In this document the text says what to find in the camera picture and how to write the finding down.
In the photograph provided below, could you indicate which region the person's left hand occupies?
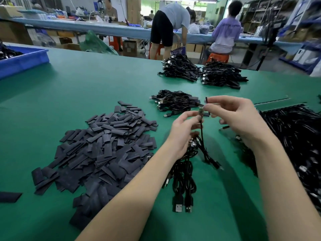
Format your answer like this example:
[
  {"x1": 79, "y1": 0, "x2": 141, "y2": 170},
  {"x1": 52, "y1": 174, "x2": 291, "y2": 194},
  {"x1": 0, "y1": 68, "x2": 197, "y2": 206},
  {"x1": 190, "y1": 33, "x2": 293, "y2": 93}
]
[{"x1": 165, "y1": 111, "x2": 203, "y2": 160}]

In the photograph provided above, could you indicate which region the person's right hand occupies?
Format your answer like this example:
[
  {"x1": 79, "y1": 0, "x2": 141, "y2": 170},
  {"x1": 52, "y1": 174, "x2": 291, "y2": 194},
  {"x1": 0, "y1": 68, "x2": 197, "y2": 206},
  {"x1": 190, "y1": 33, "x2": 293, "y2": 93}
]
[{"x1": 203, "y1": 95, "x2": 277, "y2": 151}]

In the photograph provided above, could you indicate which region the black usb cable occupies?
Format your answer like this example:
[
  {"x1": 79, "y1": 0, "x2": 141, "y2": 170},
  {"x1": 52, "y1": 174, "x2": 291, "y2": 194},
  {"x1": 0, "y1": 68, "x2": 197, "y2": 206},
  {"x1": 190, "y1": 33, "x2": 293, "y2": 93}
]
[{"x1": 198, "y1": 104, "x2": 207, "y2": 149}]

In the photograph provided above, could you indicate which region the heap of finished black cables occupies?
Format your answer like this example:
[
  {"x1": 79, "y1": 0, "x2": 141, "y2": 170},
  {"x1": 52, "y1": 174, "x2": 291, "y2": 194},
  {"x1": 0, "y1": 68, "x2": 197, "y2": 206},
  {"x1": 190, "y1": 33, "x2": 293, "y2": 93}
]
[{"x1": 150, "y1": 90, "x2": 201, "y2": 118}]

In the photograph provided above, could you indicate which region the joined bunch of black cables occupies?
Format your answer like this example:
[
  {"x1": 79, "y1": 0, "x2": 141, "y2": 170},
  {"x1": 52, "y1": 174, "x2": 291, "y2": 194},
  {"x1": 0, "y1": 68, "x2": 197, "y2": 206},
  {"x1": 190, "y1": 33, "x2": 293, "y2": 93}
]
[{"x1": 162, "y1": 135, "x2": 222, "y2": 214}]

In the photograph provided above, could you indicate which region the bundle of black cables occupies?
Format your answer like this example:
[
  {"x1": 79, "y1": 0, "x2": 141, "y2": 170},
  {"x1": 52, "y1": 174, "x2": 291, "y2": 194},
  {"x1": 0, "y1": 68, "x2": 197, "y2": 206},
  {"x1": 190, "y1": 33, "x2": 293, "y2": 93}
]
[
  {"x1": 200, "y1": 60, "x2": 249, "y2": 90},
  {"x1": 158, "y1": 53, "x2": 201, "y2": 82}
]

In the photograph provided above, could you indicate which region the large pile of black cables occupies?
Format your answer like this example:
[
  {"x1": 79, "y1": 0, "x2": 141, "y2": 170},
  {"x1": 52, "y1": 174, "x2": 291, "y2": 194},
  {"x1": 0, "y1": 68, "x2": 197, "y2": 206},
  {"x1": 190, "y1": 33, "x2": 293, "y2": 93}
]
[{"x1": 221, "y1": 103, "x2": 321, "y2": 214}]

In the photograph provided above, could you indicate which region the pile of black sleeve strips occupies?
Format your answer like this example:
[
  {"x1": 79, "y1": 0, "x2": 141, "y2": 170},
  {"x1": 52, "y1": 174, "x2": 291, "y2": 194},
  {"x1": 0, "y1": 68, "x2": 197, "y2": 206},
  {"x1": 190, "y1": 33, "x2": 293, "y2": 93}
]
[{"x1": 31, "y1": 101, "x2": 159, "y2": 230}]

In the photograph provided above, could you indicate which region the person's left forearm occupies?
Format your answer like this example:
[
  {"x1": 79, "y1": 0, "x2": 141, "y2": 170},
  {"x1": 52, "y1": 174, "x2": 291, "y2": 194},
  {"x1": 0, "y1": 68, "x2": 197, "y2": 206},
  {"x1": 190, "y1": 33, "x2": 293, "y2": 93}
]
[{"x1": 75, "y1": 148, "x2": 181, "y2": 241}]

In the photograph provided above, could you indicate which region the person's right forearm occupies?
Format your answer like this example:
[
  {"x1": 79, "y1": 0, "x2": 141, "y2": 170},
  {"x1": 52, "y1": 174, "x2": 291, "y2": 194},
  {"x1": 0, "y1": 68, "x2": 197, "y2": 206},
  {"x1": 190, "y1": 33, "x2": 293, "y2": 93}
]
[{"x1": 251, "y1": 138, "x2": 321, "y2": 241}]

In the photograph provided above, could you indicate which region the orange plastic stool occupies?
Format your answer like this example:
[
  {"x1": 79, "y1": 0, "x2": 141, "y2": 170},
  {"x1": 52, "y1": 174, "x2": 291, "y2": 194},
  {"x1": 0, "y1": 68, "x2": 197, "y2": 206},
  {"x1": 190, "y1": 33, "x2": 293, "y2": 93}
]
[{"x1": 207, "y1": 53, "x2": 230, "y2": 64}]

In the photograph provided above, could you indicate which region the blue metal shelving rack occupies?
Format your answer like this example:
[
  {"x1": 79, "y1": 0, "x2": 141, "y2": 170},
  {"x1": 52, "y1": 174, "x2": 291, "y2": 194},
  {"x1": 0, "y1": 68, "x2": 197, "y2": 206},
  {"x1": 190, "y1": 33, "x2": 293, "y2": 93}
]
[{"x1": 278, "y1": 0, "x2": 321, "y2": 73}]

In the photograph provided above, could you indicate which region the black tripod stand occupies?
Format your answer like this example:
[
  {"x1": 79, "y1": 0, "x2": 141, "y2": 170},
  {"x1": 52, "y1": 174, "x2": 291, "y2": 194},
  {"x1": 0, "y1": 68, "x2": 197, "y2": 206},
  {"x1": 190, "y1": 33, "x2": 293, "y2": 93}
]
[{"x1": 243, "y1": 7, "x2": 282, "y2": 71}]

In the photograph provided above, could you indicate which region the small upright cardboard box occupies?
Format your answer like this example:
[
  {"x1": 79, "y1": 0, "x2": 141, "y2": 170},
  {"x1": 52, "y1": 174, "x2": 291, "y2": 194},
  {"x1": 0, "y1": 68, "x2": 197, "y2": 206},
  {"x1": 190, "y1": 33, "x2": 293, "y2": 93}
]
[{"x1": 123, "y1": 40, "x2": 138, "y2": 57}]

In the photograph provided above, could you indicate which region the green plastic bag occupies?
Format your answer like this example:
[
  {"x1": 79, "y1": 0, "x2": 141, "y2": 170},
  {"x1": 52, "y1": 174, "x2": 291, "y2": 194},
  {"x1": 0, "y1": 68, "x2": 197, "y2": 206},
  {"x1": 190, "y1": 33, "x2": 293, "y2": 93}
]
[{"x1": 79, "y1": 30, "x2": 119, "y2": 56}]

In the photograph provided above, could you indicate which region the open cardboard box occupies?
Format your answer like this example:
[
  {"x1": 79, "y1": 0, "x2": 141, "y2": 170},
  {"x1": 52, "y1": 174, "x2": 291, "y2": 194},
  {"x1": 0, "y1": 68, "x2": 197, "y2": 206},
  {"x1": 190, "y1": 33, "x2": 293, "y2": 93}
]
[{"x1": 60, "y1": 43, "x2": 82, "y2": 51}]

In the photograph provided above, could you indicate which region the long blue work table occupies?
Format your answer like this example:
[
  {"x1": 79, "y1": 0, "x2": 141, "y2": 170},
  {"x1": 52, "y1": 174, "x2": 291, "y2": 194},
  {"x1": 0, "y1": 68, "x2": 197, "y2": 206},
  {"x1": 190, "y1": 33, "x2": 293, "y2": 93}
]
[{"x1": 10, "y1": 17, "x2": 304, "y2": 48}]

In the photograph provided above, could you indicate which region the blue plastic bin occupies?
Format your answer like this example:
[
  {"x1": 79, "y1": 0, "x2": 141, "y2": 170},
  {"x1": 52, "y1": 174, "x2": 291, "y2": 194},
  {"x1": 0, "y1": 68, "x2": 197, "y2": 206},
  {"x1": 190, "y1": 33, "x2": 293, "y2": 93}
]
[{"x1": 0, "y1": 46, "x2": 50, "y2": 80}]

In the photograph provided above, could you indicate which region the large brown cardboard box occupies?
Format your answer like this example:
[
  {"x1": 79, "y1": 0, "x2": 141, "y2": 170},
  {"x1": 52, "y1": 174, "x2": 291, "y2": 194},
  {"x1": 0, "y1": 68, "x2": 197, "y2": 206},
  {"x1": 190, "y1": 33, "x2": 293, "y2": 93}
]
[{"x1": 0, "y1": 20, "x2": 32, "y2": 46}]

